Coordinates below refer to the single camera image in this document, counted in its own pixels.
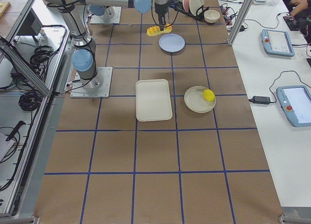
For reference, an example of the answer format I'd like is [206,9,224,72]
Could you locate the coiled black cables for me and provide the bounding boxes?
[18,90,41,112]

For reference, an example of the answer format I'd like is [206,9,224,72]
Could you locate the cream plate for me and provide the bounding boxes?
[189,0,204,16]

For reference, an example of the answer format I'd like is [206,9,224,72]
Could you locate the aluminium frame post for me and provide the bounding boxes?
[227,0,253,46]

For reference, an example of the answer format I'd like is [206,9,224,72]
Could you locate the sliced orange bread loaf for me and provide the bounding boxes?
[146,25,172,36]

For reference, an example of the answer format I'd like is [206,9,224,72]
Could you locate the person's hand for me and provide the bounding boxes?
[290,0,309,9]

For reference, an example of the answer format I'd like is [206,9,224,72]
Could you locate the black power adapter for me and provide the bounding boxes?
[249,96,271,104]

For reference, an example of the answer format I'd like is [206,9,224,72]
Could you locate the white oval bowl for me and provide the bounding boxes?
[184,86,216,113]

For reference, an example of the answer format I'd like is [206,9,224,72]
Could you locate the small cream bowl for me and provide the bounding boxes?
[204,9,220,24]

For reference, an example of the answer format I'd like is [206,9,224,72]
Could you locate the lower blue teach pendant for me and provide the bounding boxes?
[276,85,311,127]

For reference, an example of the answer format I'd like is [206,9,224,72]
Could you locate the blue teach pendant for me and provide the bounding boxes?
[276,85,311,127]
[260,29,295,57]

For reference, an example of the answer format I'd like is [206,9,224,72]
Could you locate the white rectangular tray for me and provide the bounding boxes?
[136,79,173,122]

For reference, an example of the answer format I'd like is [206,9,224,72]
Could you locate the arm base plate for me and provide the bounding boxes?
[90,6,121,25]
[70,67,113,98]

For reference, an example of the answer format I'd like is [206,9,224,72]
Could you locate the black dish rack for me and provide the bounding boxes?
[177,1,209,21]

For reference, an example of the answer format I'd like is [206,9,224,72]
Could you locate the yellow lemon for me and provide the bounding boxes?
[203,89,216,102]

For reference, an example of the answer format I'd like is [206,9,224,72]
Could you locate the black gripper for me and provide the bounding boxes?
[155,0,179,31]

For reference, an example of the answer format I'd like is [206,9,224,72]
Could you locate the blue plate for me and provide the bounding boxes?
[159,34,185,52]

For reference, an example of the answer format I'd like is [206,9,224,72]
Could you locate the upper blue teach pendant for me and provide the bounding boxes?
[260,29,295,57]

